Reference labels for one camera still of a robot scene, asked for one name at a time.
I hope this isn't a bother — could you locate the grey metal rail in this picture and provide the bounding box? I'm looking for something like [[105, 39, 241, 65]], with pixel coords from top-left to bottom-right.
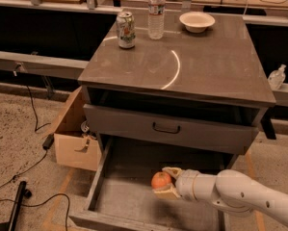
[[0, 51, 89, 80]]

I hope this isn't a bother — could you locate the open grey bottom drawer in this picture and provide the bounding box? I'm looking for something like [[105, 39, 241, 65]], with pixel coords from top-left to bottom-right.
[[69, 138, 229, 231]]

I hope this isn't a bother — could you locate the black power cable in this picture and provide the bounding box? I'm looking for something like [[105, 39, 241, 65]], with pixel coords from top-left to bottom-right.
[[0, 86, 70, 231]]

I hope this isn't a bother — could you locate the clear sanitizer bottle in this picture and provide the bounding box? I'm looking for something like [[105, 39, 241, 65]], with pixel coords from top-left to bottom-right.
[[268, 64, 286, 90]]

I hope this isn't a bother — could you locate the grey middle drawer with handle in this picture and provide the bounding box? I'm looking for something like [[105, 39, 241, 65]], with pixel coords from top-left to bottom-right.
[[84, 104, 258, 154]]

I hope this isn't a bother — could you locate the green soda can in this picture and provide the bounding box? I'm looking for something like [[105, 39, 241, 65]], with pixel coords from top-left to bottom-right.
[[116, 11, 135, 49]]

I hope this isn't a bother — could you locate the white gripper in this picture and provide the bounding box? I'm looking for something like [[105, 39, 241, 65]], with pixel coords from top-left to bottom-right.
[[153, 167, 199, 201]]

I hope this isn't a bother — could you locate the white paper bowl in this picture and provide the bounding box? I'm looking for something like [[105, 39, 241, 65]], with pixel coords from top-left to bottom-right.
[[179, 12, 215, 33]]

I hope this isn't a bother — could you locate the black floor stand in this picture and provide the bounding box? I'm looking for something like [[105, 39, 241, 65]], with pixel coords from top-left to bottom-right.
[[0, 181, 32, 231]]

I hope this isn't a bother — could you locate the grey drawer cabinet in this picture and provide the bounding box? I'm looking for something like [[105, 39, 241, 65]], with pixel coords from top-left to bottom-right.
[[77, 8, 276, 156]]

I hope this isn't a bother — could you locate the orange fruit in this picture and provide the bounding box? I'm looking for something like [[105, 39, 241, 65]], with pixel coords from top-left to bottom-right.
[[151, 172, 171, 190]]

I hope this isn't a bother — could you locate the cardboard box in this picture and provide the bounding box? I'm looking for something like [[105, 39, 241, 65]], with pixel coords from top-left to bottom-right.
[[51, 88, 102, 171]]

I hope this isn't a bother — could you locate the clear plastic water bottle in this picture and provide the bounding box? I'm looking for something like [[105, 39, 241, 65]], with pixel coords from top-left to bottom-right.
[[148, 0, 166, 39]]

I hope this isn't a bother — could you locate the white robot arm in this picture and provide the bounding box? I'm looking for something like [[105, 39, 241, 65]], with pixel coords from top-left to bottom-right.
[[151, 167, 288, 227]]

